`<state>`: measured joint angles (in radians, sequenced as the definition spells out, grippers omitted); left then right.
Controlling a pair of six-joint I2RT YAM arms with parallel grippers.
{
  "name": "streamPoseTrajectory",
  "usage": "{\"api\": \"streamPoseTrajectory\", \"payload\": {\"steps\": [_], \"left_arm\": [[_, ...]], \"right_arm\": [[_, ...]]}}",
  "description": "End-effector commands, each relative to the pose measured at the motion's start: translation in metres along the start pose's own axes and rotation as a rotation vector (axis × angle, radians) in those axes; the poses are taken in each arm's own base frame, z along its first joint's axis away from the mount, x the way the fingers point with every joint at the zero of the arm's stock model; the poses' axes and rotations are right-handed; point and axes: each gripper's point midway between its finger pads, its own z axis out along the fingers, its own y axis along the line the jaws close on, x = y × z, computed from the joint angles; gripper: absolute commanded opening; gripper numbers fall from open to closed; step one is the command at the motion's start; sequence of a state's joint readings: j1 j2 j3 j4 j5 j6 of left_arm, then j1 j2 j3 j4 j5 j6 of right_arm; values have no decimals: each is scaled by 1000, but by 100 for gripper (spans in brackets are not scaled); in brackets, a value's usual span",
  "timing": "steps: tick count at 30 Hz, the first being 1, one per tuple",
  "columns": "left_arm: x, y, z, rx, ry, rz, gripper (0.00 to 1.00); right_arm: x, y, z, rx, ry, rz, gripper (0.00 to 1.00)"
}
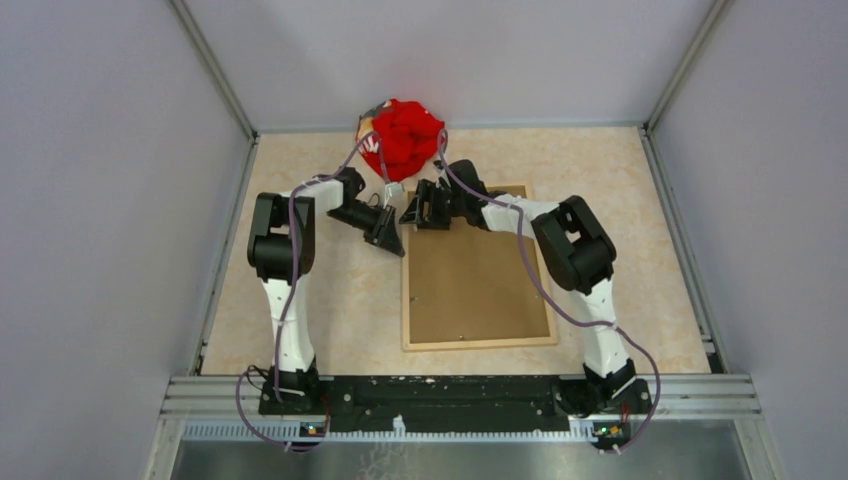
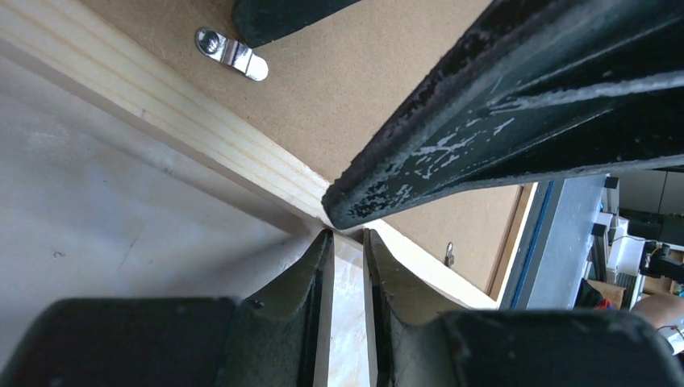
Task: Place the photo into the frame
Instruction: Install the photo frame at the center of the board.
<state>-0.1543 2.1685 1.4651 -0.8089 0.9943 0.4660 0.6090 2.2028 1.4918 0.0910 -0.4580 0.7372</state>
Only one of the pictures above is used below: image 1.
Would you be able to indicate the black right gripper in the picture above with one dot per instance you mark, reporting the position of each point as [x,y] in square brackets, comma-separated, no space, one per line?
[427,194]

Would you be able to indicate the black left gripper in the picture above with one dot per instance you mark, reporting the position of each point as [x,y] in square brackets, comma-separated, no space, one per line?
[384,232]

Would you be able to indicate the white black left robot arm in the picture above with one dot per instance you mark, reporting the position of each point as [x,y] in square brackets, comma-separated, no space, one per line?
[282,250]

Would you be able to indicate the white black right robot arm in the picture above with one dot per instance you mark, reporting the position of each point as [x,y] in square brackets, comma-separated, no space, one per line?
[578,255]

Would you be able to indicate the red crumpled cloth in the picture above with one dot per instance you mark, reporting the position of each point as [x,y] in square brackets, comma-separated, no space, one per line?
[399,138]

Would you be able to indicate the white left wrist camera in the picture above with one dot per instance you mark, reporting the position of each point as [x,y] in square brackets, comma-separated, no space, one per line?
[391,191]

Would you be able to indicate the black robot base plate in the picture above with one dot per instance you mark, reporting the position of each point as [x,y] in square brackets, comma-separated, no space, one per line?
[342,394]

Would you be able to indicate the aluminium rail front edge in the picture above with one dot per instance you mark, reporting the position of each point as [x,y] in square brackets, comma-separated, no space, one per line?
[222,407]

